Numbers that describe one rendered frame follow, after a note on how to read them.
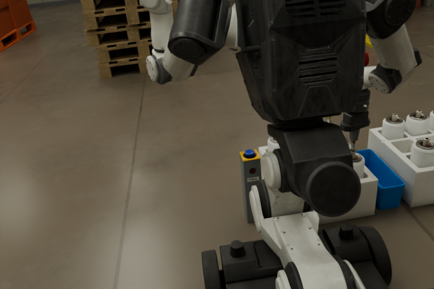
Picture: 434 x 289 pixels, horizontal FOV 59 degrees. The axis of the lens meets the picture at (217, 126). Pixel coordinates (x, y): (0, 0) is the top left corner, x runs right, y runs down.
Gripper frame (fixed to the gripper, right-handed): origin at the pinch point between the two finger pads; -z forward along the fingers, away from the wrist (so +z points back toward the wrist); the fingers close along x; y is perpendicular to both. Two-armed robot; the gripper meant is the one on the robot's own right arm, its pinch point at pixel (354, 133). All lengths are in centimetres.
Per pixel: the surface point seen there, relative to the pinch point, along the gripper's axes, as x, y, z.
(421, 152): -26.5, 9.4, -12.4
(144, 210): 81, -42, -36
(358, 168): 1.0, 4.7, -13.1
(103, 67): 70, -246, -26
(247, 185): 41.8, -11.1, -16.6
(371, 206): -3.6, 8.9, -31.0
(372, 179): -3.5, 8.1, -18.2
